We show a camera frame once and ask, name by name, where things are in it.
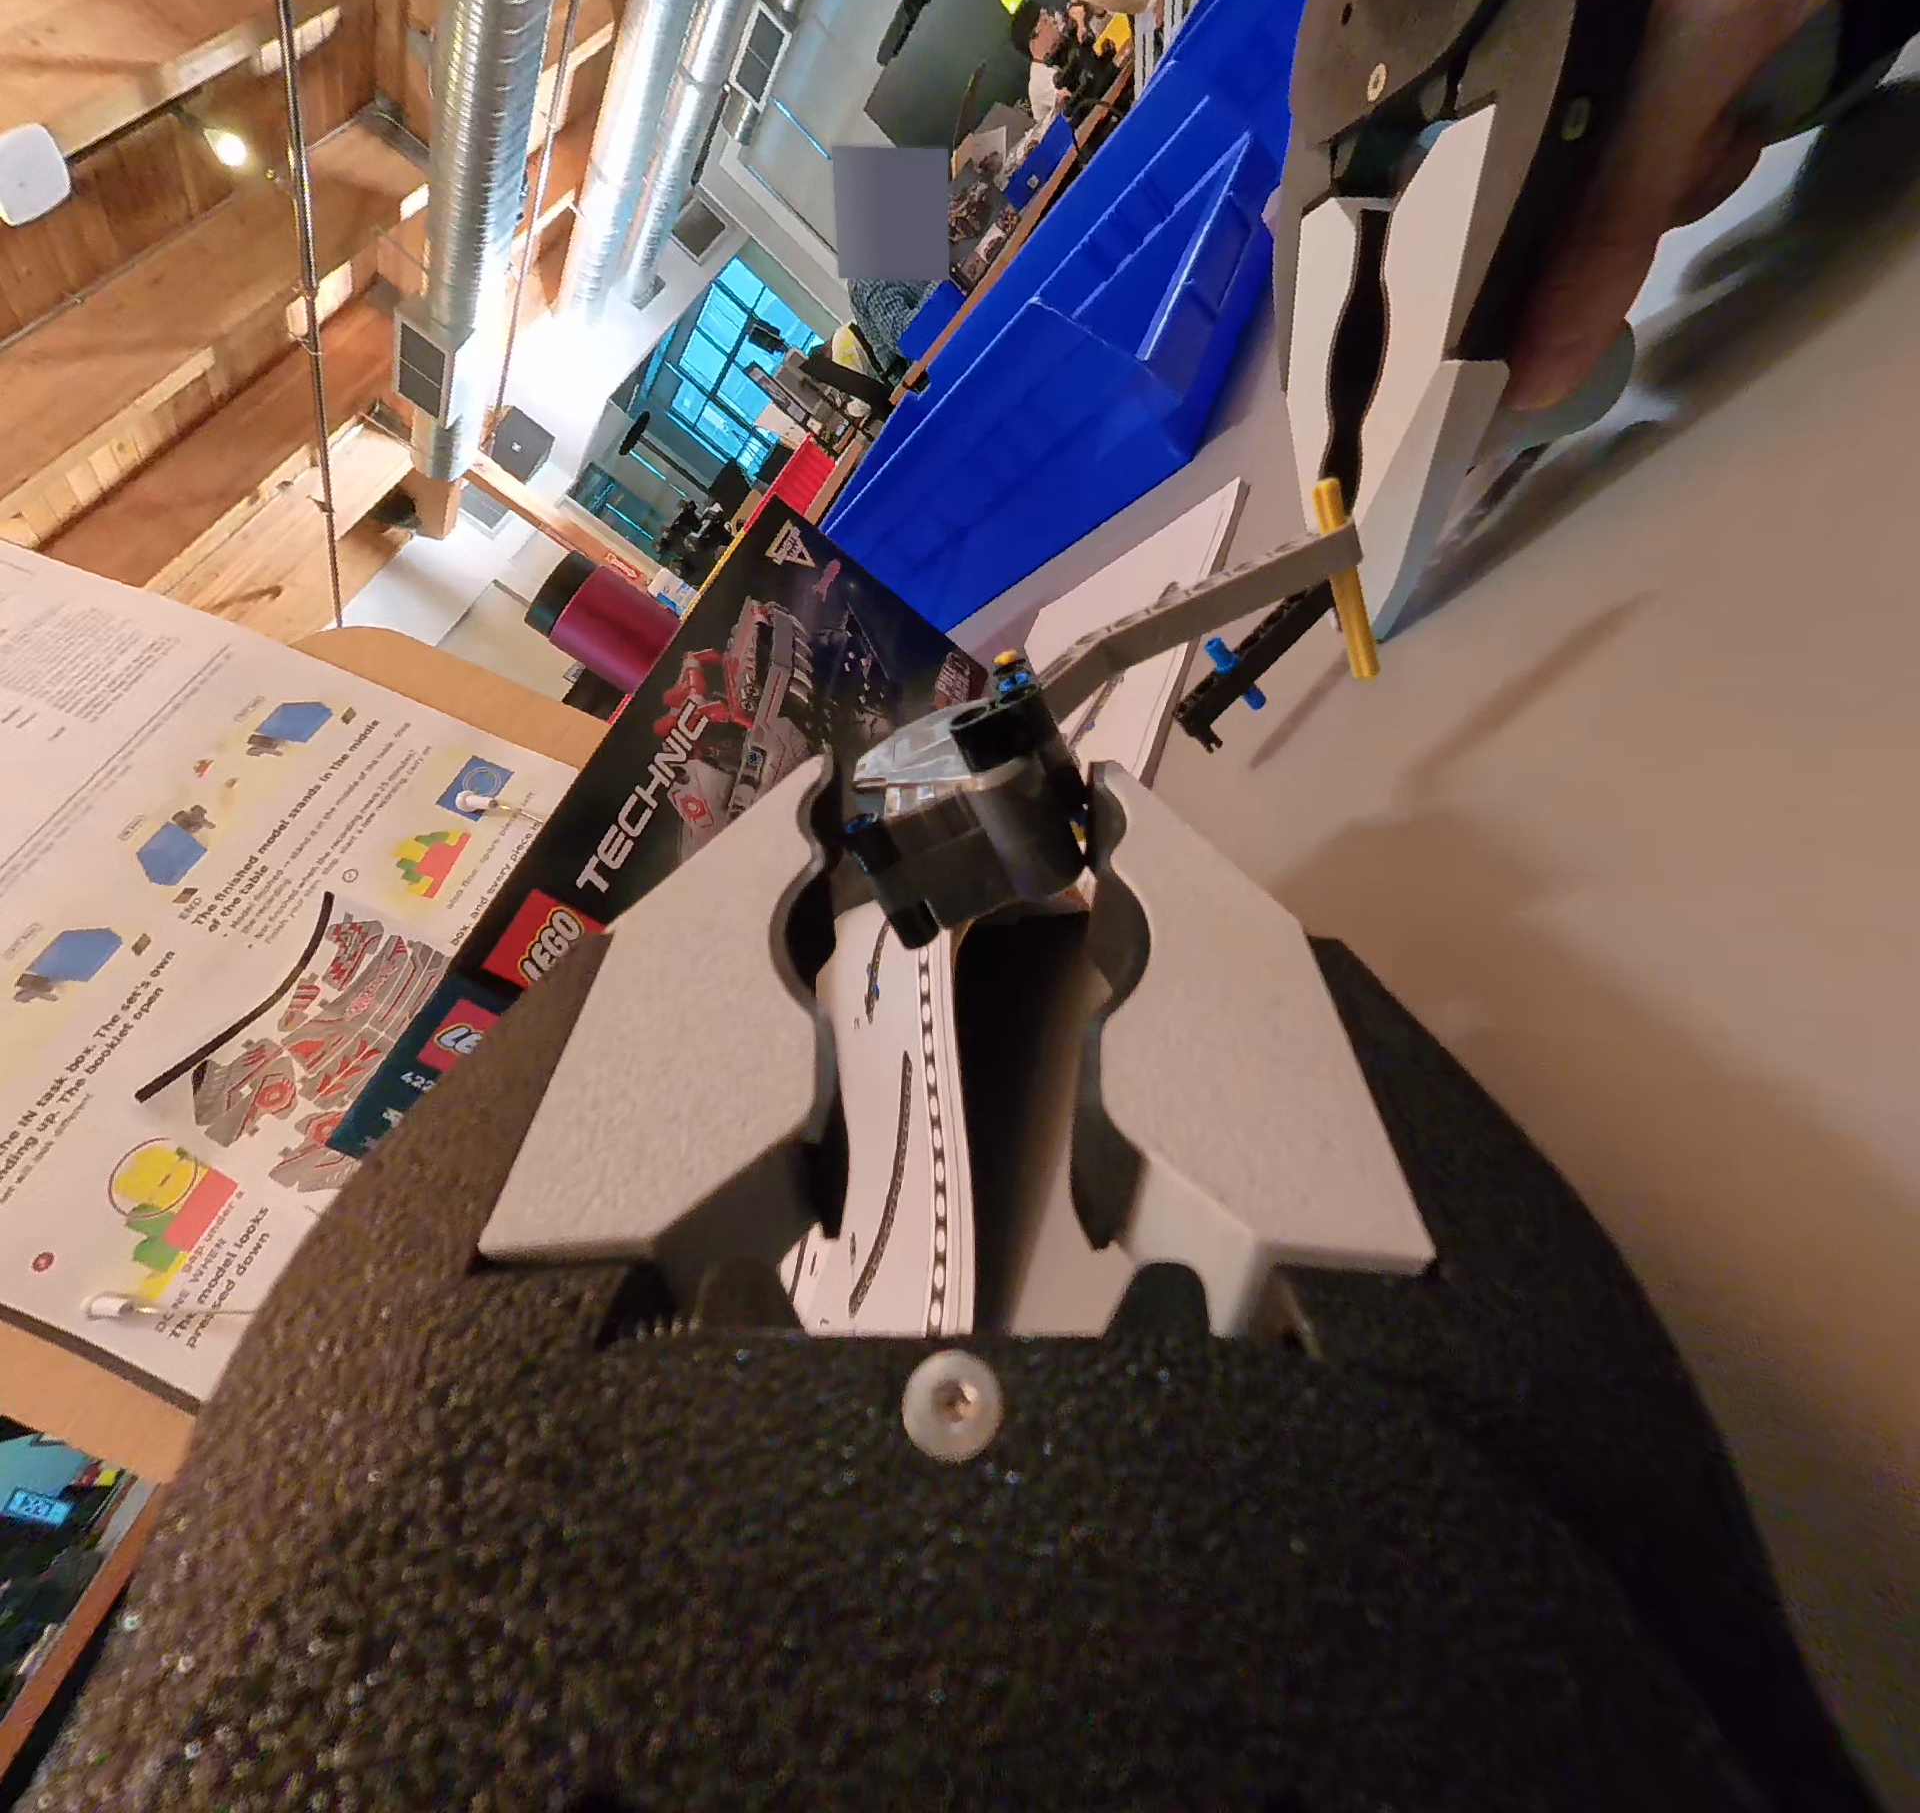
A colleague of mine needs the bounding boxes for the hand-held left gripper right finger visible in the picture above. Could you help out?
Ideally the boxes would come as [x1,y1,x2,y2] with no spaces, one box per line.
[1072,761,1437,1343]

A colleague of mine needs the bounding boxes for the dark grey panel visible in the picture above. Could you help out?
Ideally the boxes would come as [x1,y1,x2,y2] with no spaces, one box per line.
[863,0,1039,150]

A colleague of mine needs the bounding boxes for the white ceiling access point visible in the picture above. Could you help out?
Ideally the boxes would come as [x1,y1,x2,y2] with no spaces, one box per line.
[0,122,74,226]

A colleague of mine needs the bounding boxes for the long black toy beam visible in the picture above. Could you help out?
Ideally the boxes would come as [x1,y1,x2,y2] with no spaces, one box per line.
[1174,591,1337,754]

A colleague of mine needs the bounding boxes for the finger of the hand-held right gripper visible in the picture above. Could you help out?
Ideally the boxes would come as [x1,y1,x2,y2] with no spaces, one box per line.
[1353,101,1519,642]
[1274,190,1397,497]

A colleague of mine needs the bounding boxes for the silver ventilation duct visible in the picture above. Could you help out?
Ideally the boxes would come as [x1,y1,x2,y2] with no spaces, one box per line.
[623,0,841,302]
[565,0,747,315]
[395,0,565,487]

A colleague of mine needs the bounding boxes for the open instruction booklet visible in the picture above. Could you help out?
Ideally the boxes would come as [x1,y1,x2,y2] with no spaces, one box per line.
[787,473,1249,1343]

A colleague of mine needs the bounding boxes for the dark toy set box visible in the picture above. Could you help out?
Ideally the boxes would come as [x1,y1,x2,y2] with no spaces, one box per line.
[323,491,999,1164]

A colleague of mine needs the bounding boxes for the grey toy motor assembly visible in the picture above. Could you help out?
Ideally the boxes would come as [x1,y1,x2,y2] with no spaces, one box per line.
[845,517,1367,949]

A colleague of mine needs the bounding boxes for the large window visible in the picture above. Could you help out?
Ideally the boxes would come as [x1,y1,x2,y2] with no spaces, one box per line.
[668,254,826,421]

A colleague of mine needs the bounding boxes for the blue plastic storage bins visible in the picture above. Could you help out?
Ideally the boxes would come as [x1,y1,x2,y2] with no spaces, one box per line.
[823,0,1337,630]

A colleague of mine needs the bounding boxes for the maroon tumbler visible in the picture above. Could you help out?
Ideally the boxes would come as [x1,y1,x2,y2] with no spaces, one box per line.
[526,551,684,699]

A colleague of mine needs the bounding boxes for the printed instruction sheet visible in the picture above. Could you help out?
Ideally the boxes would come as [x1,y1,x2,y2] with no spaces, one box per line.
[0,538,580,1402]

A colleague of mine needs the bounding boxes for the thin metal rod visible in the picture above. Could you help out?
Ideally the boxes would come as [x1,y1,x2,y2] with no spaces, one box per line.
[264,0,346,630]

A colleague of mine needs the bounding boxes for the yellow toy axle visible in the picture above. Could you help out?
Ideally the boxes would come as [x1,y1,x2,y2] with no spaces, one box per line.
[1313,476,1385,684]

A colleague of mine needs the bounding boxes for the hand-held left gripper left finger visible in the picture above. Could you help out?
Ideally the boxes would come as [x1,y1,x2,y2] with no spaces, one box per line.
[477,751,851,1296]

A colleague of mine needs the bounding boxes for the person's right hand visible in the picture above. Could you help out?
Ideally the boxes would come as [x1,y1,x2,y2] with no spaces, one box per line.
[1507,0,1920,412]

